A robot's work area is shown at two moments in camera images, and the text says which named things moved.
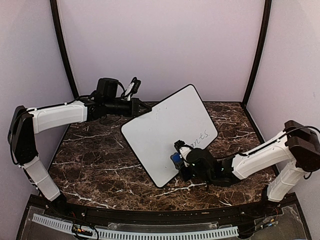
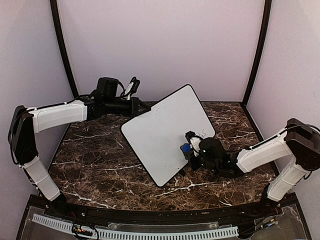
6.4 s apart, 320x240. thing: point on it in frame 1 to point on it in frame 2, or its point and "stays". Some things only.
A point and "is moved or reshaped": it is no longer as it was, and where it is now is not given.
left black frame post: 61,47 stays
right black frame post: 259,51 stays
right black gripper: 185,176 to 194,165
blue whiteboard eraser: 176,158 is moved or reshaped
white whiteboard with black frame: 183,116 stays
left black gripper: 135,107 stays
